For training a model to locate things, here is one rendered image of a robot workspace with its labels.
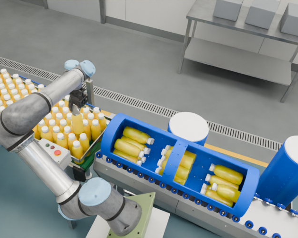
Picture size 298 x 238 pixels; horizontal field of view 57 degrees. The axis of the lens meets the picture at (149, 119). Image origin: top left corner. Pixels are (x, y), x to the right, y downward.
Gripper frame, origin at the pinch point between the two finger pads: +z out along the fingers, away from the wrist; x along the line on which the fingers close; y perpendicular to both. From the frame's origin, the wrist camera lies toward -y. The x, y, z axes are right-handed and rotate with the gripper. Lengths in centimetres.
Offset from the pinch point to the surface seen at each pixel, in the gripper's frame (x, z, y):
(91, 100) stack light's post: 40, 31, -19
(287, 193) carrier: 48, 52, 141
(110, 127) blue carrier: 0.1, 1.4, 23.7
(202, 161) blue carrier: 19, 20, 79
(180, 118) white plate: 46, 20, 53
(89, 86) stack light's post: 40.3, 17.4, -19.9
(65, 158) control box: -22.8, 15.1, 7.2
